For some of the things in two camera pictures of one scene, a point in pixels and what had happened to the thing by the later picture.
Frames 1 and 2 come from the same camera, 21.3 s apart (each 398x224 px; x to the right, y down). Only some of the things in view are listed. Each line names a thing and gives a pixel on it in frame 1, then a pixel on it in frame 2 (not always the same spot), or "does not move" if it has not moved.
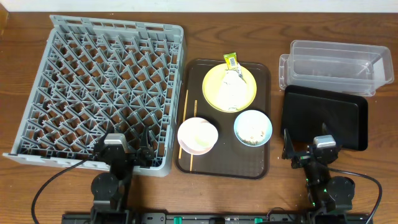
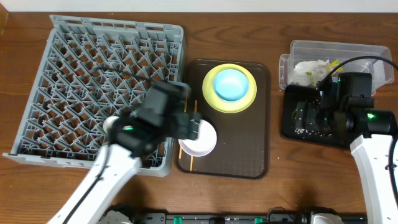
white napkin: (233, 92) -> (310, 73)
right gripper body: (301, 160) -> (325, 118)
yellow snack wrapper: (232, 63) -> (333, 65)
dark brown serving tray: (231, 159) does not move
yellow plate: (212, 83) does not move
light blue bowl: (253, 128) -> (231, 84)
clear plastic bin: (354, 68) does not move
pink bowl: (198, 135) does not move
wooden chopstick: (185, 105) does not move
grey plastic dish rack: (100, 76) does not move
